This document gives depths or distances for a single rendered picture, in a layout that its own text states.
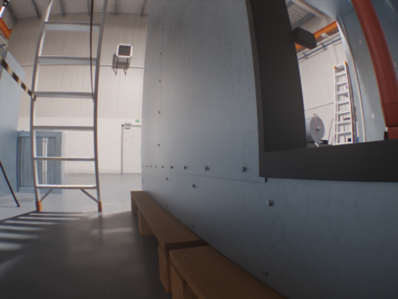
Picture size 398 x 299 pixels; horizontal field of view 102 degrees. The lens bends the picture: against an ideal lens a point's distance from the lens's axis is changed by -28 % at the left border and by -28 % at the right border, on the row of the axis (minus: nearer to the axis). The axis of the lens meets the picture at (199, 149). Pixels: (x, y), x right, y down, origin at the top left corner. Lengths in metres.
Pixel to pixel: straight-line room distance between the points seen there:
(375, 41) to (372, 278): 0.28
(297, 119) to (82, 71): 10.76
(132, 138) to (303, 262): 9.85
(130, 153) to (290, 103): 9.69
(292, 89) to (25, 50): 12.28
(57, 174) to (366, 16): 2.97
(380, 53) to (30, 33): 12.87
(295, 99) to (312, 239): 0.24
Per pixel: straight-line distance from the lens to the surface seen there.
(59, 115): 10.54
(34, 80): 1.60
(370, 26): 0.35
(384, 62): 0.33
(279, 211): 0.34
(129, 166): 9.97
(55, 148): 2.97
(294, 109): 0.41
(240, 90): 0.43
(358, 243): 0.26
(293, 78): 0.43
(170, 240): 0.63
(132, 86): 10.63
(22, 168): 3.23
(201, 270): 0.45
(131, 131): 10.08
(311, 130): 6.13
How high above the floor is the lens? 0.37
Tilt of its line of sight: 4 degrees up
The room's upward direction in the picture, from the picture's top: 1 degrees counter-clockwise
